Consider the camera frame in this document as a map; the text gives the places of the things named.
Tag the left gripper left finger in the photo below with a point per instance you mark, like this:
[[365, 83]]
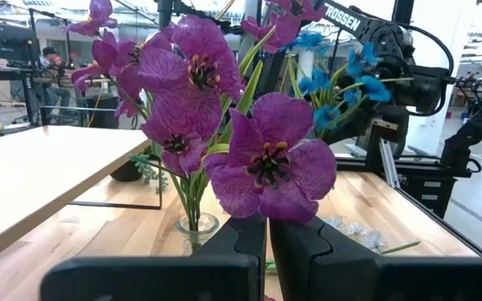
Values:
[[232, 267]]

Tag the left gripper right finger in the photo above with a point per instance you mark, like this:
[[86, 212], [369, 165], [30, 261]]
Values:
[[308, 267]]

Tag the blue artificial flower bunch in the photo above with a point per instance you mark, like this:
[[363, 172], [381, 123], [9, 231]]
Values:
[[370, 85]]

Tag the round clear glass vase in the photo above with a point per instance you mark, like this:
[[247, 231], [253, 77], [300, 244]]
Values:
[[209, 226]]

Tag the purple artificial flower bunch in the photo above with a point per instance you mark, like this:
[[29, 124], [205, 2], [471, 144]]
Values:
[[191, 71]]

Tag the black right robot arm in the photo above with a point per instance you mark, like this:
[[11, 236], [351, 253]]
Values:
[[385, 37]]

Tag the wooden shelf with black legs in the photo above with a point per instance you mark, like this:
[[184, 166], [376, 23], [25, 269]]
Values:
[[36, 167]]

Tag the silver aluminium extrusion bar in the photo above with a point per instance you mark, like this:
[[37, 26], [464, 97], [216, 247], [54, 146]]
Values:
[[389, 165]]

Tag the white artificial flower bunch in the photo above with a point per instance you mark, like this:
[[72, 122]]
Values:
[[366, 240]]

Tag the person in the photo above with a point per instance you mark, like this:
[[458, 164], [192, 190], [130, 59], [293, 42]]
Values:
[[54, 71]]

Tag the black desk with monitor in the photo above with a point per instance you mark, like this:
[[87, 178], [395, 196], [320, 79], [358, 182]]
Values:
[[2, 42]]

